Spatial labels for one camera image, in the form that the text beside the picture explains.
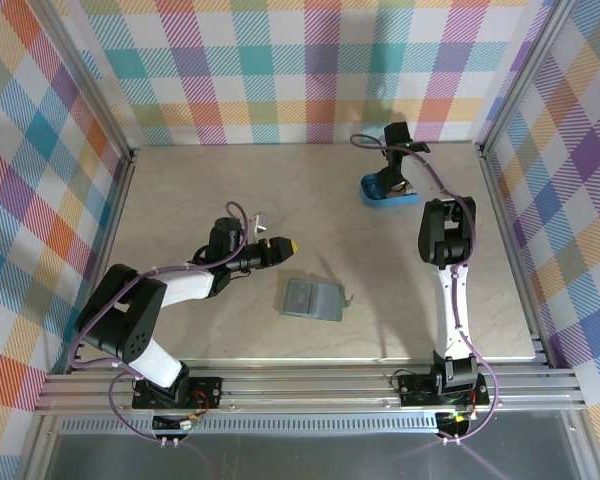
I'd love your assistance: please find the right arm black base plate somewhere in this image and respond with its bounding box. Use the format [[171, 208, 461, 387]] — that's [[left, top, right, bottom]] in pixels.
[[398, 372, 491, 407]]

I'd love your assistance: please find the aluminium corner post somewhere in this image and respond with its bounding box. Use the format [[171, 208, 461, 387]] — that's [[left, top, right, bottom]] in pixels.
[[32, 0, 137, 164], [474, 0, 579, 157]]

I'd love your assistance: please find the mint green card holder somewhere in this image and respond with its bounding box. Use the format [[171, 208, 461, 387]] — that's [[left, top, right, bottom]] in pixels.
[[279, 277, 355, 324]]

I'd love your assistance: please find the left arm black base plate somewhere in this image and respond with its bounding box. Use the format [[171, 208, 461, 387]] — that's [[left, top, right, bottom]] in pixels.
[[131, 375, 225, 412]]

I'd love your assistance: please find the grey metal panel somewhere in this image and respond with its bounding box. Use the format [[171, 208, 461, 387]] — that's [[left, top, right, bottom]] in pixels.
[[44, 432, 581, 480]]

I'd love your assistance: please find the slotted metal cable duct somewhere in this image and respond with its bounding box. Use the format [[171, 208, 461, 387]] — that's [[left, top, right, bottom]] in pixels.
[[59, 417, 441, 435]]

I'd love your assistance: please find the blue plastic tray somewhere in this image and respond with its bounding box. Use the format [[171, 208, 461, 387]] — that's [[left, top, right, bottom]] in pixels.
[[358, 172, 421, 208]]

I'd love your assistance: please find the long aluminium mounting rail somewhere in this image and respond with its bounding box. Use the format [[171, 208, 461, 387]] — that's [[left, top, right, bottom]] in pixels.
[[33, 367, 590, 417]]

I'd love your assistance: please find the aluminium side rail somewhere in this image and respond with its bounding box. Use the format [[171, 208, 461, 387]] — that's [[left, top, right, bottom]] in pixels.
[[64, 149, 139, 375], [477, 144, 554, 370]]

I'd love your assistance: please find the black electronics bracket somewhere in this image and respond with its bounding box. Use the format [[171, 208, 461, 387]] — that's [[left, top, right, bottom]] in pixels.
[[435, 410, 474, 437]]

